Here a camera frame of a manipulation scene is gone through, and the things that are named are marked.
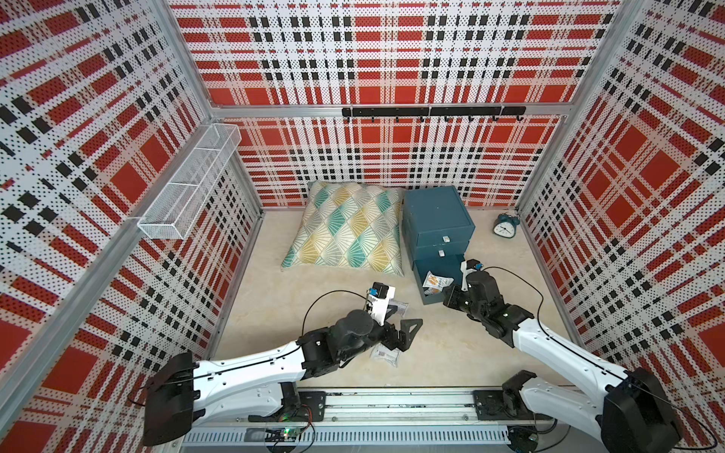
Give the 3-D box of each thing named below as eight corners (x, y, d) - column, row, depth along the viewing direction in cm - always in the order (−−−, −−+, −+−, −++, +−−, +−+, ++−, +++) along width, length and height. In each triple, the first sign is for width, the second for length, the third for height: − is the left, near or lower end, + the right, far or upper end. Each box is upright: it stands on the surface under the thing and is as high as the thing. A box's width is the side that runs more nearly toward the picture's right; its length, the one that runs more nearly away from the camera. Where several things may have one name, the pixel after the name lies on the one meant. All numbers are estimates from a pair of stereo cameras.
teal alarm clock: (489, 235, 115) (496, 220, 108) (493, 225, 119) (500, 210, 112) (509, 242, 113) (517, 228, 106) (512, 232, 116) (520, 217, 109)
